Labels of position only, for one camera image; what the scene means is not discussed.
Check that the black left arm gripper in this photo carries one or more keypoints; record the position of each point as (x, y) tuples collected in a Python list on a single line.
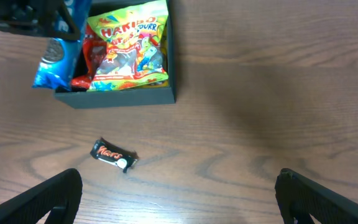
[(24, 17)]

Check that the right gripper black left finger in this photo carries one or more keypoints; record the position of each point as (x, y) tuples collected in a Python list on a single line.
[(57, 198)]

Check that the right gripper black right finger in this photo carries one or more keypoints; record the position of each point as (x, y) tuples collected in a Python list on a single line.
[(302, 200)]

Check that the red snack packet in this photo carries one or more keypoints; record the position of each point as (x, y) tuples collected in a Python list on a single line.
[(94, 52)]

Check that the blue Oreo cookie pack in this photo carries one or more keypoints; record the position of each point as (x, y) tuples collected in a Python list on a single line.
[(57, 66)]

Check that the green Haribo gummy bag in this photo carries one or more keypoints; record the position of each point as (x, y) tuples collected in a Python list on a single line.
[(133, 37)]

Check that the black Mars mini bar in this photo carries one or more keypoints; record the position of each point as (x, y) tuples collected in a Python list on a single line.
[(114, 155)]

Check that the yellow snack packet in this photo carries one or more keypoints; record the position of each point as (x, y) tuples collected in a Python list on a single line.
[(160, 83)]

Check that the black gift box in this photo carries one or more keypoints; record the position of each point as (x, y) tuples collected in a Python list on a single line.
[(129, 97)]

